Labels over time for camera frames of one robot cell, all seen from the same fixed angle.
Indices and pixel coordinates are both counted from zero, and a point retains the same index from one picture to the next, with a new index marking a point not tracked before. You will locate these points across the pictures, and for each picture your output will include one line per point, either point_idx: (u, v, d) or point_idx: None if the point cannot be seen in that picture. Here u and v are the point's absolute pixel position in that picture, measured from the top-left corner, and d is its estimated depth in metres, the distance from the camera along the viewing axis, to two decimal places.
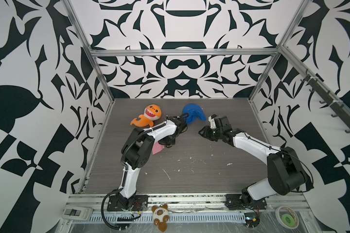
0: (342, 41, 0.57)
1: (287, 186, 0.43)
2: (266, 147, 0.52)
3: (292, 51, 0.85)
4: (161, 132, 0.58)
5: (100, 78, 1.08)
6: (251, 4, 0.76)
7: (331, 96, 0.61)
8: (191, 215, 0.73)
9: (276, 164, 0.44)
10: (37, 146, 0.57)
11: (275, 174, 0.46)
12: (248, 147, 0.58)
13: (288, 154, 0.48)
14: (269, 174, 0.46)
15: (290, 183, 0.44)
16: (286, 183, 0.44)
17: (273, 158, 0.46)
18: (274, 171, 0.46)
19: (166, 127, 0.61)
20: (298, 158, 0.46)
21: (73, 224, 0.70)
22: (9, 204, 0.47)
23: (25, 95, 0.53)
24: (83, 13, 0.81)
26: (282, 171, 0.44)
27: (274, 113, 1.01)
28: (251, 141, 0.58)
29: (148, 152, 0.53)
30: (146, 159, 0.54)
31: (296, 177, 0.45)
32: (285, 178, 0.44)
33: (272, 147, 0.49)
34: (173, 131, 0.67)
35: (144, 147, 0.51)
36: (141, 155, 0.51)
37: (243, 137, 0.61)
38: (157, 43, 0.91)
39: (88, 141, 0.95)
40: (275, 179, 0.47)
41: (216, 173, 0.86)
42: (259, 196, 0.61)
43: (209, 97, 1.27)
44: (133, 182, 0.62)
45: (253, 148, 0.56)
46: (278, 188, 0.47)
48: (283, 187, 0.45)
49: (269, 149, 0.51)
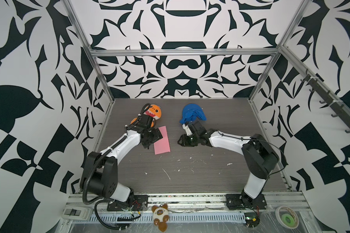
0: (342, 41, 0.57)
1: (265, 170, 0.47)
2: (238, 140, 0.56)
3: (292, 51, 0.85)
4: (124, 147, 0.51)
5: (100, 78, 1.08)
6: (251, 4, 0.76)
7: (331, 96, 0.61)
8: (191, 215, 0.73)
9: (251, 152, 0.48)
10: (37, 145, 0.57)
11: (253, 162, 0.49)
12: (224, 143, 0.61)
13: (258, 140, 0.51)
14: (247, 164, 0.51)
15: (266, 167, 0.48)
16: (263, 167, 0.47)
17: (246, 147, 0.50)
18: (251, 159, 0.49)
19: (127, 141, 0.54)
20: (266, 141, 0.51)
21: (73, 224, 0.70)
22: (9, 204, 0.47)
23: (25, 94, 0.56)
24: (83, 13, 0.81)
26: (257, 158, 0.48)
27: (274, 113, 1.01)
28: (225, 137, 0.61)
29: (114, 174, 0.45)
30: (113, 184, 0.46)
31: (270, 160, 0.49)
32: (262, 164, 0.47)
33: (244, 138, 0.56)
34: (138, 139, 0.60)
35: (108, 171, 0.43)
36: (107, 180, 0.43)
37: (218, 135, 0.65)
38: (157, 43, 0.91)
39: (88, 141, 0.95)
40: (253, 167, 0.50)
41: (216, 173, 0.86)
42: (257, 193, 0.61)
43: (209, 97, 1.27)
44: (121, 189, 0.58)
45: (227, 144, 0.59)
46: (257, 174, 0.50)
48: (262, 171, 0.48)
49: (241, 140, 0.55)
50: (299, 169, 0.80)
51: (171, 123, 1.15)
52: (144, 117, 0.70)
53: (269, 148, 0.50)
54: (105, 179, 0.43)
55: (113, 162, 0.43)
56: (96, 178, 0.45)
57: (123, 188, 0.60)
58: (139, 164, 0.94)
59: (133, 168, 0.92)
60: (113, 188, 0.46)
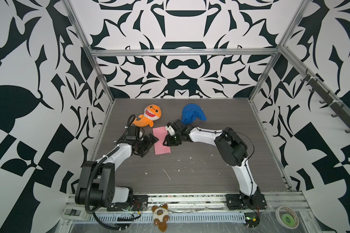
0: (341, 41, 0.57)
1: (235, 158, 0.54)
2: (212, 133, 0.63)
3: (292, 51, 0.85)
4: (118, 156, 0.53)
5: (100, 78, 1.08)
6: (251, 4, 0.76)
7: (331, 96, 0.61)
8: (191, 215, 0.73)
9: (222, 144, 0.55)
10: (37, 145, 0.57)
11: (224, 152, 0.56)
12: (201, 138, 0.68)
13: (229, 132, 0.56)
14: (221, 155, 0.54)
15: (236, 155, 0.55)
16: (232, 155, 0.55)
17: (218, 140, 0.57)
18: (222, 151, 0.57)
19: (121, 150, 0.56)
20: (236, 133, 0.58)
21: (73, 224, 0.70)
22: (9, 204, 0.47)
23: (25, 95, 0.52)
24: (83, 14, 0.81)
26: (227, 147, 0.55)
27: (274, 113, 1.01)
28: (202, 132, 0.68)
29: (112, 179, 0.45)
30: (112, 191, 0.46)
31: (239, 149, 0.57)
32: (231, 152, 0.55)
33: (217, 131, 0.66)
34: (130, 150, 0.62)
35: (107, 179, 0.43)
36: (106, 188, 0.42)
37: (196, 130, 0.72)
38: (157, 43, 0.91)
39: (87, 141, 0.95)
40: (226, 157, 0.57)
41: (216, 173, 0.86)
42: (248, 187, 0.63)
43: (209, 97, 1.27)
44: (119, 191, 0.57)
45: (204, 137, 0.65)
46: (230, 161, 0.57)
48: (232, 158, 0.55)
49: (215, 133, 0.62)
50: (299, 169, 0.80)
51: None
52: (130, 128, 0.72)
53: (237, 138, 0.58)
54: (104, 187, 0.42)
55: (110, 167, 0.44)
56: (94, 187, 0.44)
57: (122, 189, 0.60)
58: (139, 164, 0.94)
59: (133, 168, 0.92)
60: (112, 196, 0.46)
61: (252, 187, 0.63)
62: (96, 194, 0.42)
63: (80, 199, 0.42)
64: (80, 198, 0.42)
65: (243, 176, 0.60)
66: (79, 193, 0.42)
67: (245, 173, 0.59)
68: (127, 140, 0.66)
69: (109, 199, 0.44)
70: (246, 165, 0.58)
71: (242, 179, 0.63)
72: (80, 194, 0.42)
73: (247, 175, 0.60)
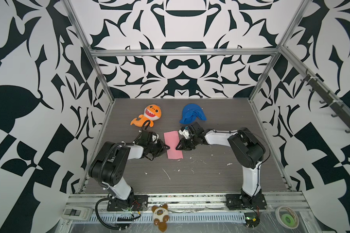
0: (341, 42, 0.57)
1: (251, 159, 0.51)
2: (228, 133, 0.62)
3: (292, 51, 0.85)
4: (133, 149, 0.59)
5: (100, 78, 1.08)
6: (251, 3, 0.76)
7: (331, 96, 0.61)
8: (191, 215, 0.73)
9: (236, 142, 0.53)
10: (37, 145, 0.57)
11: (237, 152, 0.55)
12: (216, 140, 0.68)
13: (244, 133, 0.59)
14: (236, 158, 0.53)
15: (252, 156, 0.52)
16: (248, 157, 0.52)
17: (232, 139, 0.55)
18: (236, 150, 0.55)
19: (135, 147, 0.61)
20: (251, 133, 0.56)
21: (73, 224, 0.70)
22: (9, 205, 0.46)
23: (24, 95, 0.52)
24: (83, 14, 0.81)
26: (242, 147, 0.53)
27: (274, 113, 1.01)
28: (218, 133, 0.67)
29: (125, 160, 0.50)
30: (121, 173, 0.49)
31: (255, 150, 0.54)
32: (247, 153, 0.52)
33: (232, 131, 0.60)
34: (142, 150, 0.68)
35: (121, 158, 0.48)
36: (118, 165, 0.47)
37: (211, 132, 0.73)
38: (157, 43, 0.91)
39: (88, 141, 0.95)
40: (241, 158, 0.55)
41: (216, 173, 0.86)
42: (251, 189, 0.63)
43: (209, 97, 1.27)
44: (122, 185, 0.58)
45: (220, 140, 0.65)
46: (246, 165, 0.55)
48: (248, 160, 0.52)
49: (230, 133, 0.61)
50: (299, 169, 0.80)
51: (171, 124, 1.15)
52: (144, 133, 0.76)
53: (254, 139, 0.55)
54: (116, 164, 0.47)
55: (126, 149, 0.50)
56: (108, 163, 0.48)
57: (125, 185, 0.61)
58: (139, 164, 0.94)
59: (133, 168, 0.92)
60: (120, 177, 0.49)
61: (256, 188, 0.61)
62: (108, 171, 0.46)
63: (93, 173, 0.46)
64: (93, 172, 0.46)
65: (252, 178, 0.59)
66: (93, 168, 0.46)
67: (255, 175, 0.57)
68: (139, 142, 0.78)
69: (116, 180, 0.47)
70: (258, 168, 0.55)
71: (249, 180, 0.61)
72: (94, 169, 0.46)
73: (255, 178, 0.58)
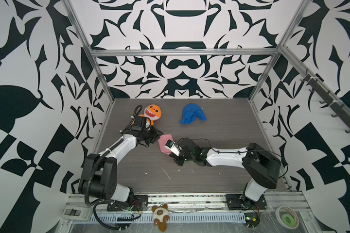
0: (341, 41, 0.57)
1: (273, 179, 0.45)
2: (236, 154, 0.53)
3: (292, 51, 0.85)
4: (122, 151, 0.52)
5: (100, 78, 1.08)
6: (251, 4, 0.76)
7: (331, 96, 0.61)
8: (191, 215, 0.73)
9: (253, 166, 0.46)
10: (37, 145, 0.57)
11: (258, 175, 0.46)
12: (222, 161, 0.58)
13: (255, 150, 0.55)
14: (254, 178, 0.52)
15: (272, 175, 0.46)
16: (270, 176, 0.45)
17: (247, 162, 0.48)
18: (255, 173, 0.46)
19: (125, 144, 0.55)
20: (263, 149, 0.49)
21: (73, 224, 0.70)
22: (9, 204, 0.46)
23: (25, 95, 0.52)
24: (83, 14, 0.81)
26: (261, 170, 0.46)
27: (274, 113, 1.01)
28: (222, 154, 0.58)
29: (113, 174, 0.45)
30: (113, 185, 0.46)
31: (273, 168, 0.47)
32: (268, 174, 0.46)
33: (240, 152, 0.53)
34: (134, 142, 0.61)
35: (108, 174, 0.43)
36: (107, 182, 0.43)
37: (214, 153, 0.62)
38: (157, 43, 0.91)
39: (88, 141, 0.95)
40: (260, 178, 0.47)
41: (216, 173, 0.86)
42: (259, 195, 0.59)
43: (209, 97, 1.27)
44: (121, 190, 0.58)
45: (226, 160, 0.56)
46: (267, 185, 0.47)
48: (270, 182, 0.45)
49: (239, 154, 0.53)
50: (300, 169, 0.80)
51: (171, 123, 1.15)
52: (136, 119, 0.70)
53: (267, 155, 0.49)
54: (105, 180, 0.43)
55: (112, 162, 0.44)
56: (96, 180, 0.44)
57: (123, 187, 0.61)
58: (139, 164, 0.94)
59: (133, 168, 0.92)
60: (113, 189, 0.47)
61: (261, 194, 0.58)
62: (98, 188, 0.43)
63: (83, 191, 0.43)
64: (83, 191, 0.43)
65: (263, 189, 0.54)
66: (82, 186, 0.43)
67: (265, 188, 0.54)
68: (132, 129, 0.66)
69: (110, 192, 0.45)
70: None
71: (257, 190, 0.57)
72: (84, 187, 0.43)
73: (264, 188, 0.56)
